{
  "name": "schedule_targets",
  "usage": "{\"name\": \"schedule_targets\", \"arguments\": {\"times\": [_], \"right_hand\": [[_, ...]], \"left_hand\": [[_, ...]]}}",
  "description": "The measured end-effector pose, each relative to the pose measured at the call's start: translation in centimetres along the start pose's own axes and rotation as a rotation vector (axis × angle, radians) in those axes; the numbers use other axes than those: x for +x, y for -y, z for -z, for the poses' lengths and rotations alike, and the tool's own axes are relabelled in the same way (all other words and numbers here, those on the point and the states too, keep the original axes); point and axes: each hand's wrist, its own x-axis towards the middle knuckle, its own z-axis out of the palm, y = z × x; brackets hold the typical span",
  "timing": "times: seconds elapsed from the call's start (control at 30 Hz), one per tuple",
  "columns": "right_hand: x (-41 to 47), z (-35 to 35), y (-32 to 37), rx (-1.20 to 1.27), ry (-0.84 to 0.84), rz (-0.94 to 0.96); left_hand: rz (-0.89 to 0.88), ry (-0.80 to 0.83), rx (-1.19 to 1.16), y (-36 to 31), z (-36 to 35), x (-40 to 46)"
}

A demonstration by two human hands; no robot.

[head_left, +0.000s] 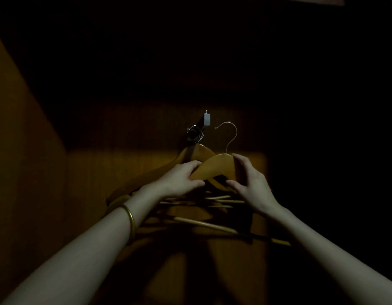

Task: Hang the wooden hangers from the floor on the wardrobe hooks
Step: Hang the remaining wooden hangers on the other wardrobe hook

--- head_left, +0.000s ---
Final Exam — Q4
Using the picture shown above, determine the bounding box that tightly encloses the person's left hand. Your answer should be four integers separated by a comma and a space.
142, 160, 205, 200

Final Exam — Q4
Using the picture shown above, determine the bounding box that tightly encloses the brown wooden wardrobe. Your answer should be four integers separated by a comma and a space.
0, 0, 392, 305

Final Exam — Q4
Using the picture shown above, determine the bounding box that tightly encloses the metal wardrobe hook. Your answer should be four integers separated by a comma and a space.
186, 122, 206, 145

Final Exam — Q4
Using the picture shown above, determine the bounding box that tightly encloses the person's right hand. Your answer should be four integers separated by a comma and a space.
226, 153, 282, 216

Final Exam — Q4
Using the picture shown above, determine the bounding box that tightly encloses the person's left forearm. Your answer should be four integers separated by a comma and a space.
2, 187, 163, 305

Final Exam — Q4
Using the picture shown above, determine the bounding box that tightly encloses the gold bracelet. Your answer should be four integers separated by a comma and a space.
119, 203, 137, 242

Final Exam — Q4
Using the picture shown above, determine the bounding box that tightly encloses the person's right forearm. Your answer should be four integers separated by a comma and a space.
269, 205, 392, 305

